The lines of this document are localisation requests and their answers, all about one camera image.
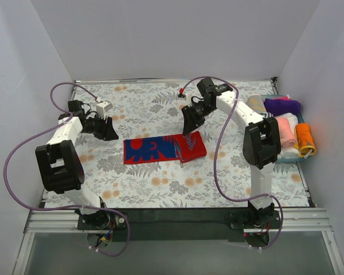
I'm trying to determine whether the red and blue towel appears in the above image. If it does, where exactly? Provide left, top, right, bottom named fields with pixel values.
left=123, top=131, right=207, bottom=164

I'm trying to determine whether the pink panda towel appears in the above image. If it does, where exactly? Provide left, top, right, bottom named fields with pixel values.
left=276, top=117, right=296, bottom=148

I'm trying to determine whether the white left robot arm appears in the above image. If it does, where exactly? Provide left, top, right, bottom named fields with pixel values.
left=35, top=100, right=119, bottom=229

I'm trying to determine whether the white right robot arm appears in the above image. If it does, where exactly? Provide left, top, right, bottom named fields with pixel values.
left=182, top=76, right=281, bottom=229

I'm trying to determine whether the floral patterned table mat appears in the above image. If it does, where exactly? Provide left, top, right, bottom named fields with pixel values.
left=45, top=80, right=311, bottom=209

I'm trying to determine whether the grey yellow rolled towel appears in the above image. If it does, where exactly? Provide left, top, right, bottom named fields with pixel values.
left=246, top=95, right=267, bottom=113

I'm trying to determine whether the striped lemon rolled towel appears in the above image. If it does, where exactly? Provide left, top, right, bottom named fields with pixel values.
left=261, top=112, right=273, bottom=118

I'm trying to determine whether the purple rolled towel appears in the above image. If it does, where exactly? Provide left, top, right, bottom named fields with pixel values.
left=264, top=99, right=302, bottom=116

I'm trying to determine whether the teal towel tray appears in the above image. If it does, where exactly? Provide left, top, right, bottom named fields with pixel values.
left=257, top=93, right=307, bottom=164

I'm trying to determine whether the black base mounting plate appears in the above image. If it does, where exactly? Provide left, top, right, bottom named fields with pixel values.
left=77, top=208, right=282, bottom=243

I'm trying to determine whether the white rolled towel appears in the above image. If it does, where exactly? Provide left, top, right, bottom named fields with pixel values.
left=276, top=113, right=299, bottom=159

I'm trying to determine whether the orange rolled towel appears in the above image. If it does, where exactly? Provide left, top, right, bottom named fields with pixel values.
left=295, top=123, right=316, bottom=158

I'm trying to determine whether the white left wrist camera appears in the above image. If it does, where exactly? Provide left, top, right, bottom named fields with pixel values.
left=96, top=101, right=113, bottom=119

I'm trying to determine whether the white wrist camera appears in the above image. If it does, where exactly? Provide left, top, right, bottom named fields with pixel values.
left=96, top=101, right=113, bottom=119
left=177, top=88, right=193, bottom=103

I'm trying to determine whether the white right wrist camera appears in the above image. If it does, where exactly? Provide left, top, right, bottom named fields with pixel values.
left=177, top=88, right=193, bottom=103

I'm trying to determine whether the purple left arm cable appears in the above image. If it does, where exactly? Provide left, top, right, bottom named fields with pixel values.
left=3, top=82, right=131, bottom=257

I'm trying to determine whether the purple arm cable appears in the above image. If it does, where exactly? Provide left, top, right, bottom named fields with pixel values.
left=178, top=76, right=283, bottom=250
left=3, top=82, right=131, bottom=257

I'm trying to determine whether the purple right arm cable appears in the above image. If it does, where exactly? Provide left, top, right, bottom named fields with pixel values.
left=178, top=76, right=283, bottom=250

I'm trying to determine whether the aluminium frame rail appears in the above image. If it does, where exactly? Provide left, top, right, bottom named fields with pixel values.
left=14, top=207, right=344, bottom=274

